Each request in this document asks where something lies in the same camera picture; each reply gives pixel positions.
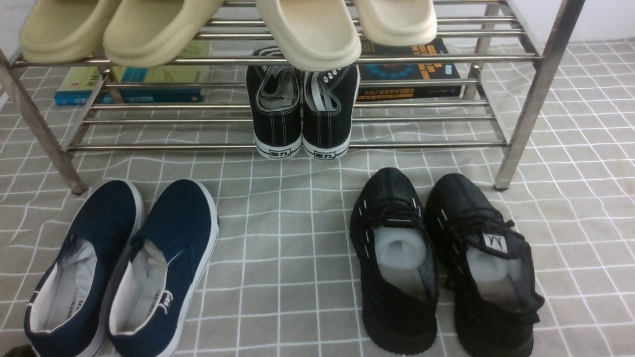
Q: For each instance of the black canvas sneaker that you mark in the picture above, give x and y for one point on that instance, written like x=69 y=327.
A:
x=329 y=100
x=274 y=97

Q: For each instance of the grey checked floor cloth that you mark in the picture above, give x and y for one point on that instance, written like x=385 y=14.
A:
x=284 y=279

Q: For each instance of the cream slipper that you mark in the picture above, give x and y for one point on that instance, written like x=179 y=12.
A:
x=398 y=23
x=313 y=35

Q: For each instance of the beige slipper far left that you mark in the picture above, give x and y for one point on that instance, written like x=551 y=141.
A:
x=60 y=31

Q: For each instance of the navy slip-on shoe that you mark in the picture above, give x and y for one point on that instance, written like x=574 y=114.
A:
x=65 y=316
x=166 y=259

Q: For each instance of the stainless steel shoe rack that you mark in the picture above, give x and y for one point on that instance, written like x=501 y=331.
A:
x=501 y=36

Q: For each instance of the black orange book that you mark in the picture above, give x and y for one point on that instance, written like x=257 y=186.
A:
x=412 y=74

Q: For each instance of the black canvas sneaker right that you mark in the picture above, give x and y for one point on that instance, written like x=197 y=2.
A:
x=329 y=100

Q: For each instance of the black knit sneaker right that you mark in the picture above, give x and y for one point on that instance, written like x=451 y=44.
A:
x=489 y=268

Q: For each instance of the black canvas sneaker left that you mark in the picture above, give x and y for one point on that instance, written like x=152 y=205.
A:
x=274 y=97

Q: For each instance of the beige slipper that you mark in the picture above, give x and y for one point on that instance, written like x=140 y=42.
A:
x=60 y=31
x=148 y=33

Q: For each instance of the black knit sneaker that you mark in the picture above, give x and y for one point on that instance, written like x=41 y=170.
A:
x=489 y=268
x=399 y=280

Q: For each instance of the cream slipper right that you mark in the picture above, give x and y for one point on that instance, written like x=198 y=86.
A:
x=398 y=23

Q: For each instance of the black knit sneaker left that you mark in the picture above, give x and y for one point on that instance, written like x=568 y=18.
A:
x=399 y=280

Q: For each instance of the cream slipper centre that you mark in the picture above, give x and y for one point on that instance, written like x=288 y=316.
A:
x=313 y=35

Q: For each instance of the green blue book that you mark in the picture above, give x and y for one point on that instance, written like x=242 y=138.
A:
x=80 y=82

